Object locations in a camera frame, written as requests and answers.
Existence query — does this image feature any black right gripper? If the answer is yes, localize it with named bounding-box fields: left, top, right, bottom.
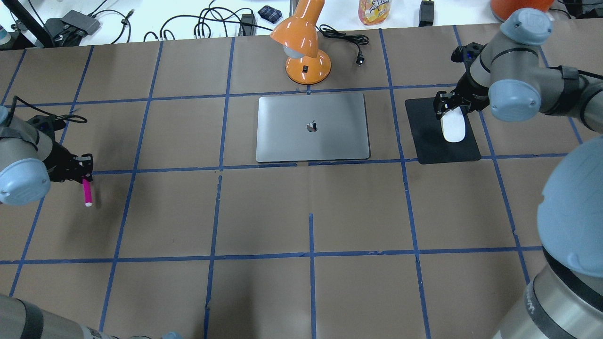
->
left=433, top=71, right=490, bottom=116

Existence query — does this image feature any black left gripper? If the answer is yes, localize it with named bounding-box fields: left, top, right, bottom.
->
left=47, top=142, right=93, bottom=183

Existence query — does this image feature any white computer mouse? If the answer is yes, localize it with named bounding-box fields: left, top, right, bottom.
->
left=440, top=106, right=466, bottom=143

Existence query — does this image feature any pink highlighter pen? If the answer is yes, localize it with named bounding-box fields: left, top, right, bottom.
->
left=82, top=177, right=93, bottom=207

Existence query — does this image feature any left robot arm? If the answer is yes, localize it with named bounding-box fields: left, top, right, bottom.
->
left=0, top=106, right=93, bottom=207

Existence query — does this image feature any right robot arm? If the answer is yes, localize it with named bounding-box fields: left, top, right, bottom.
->
left=434, top=7, right=603, bottom=339

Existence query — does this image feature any black mousepad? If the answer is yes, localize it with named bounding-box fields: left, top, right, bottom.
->
left=405, top=98, right=481, bottom=165

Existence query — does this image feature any orange cylindrical bin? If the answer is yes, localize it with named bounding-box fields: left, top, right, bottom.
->
left=489, top=0, right=554, bottom=22

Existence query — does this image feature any black power adapter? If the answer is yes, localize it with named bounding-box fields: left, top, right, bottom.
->
left=418, top=0, right=435, bottom=27

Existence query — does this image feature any yellow drink bottle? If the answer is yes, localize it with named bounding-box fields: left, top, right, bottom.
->
left=358, top=0, right=391, bottom=26

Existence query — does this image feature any silver laptop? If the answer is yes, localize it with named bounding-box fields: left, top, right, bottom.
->
left=255, top=92, right=370, bottom=163

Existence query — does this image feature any orange desk lamp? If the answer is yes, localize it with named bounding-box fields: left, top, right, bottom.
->
left=270, top=0, right=332, bottom=85

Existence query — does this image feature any dark blue pouch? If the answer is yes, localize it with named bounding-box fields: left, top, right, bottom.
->
left=258, top=6, right=283, bottom=24

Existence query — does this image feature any lamp power cable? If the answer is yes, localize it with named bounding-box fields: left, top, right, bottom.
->
left=319, top=24, right=369, bottom=66

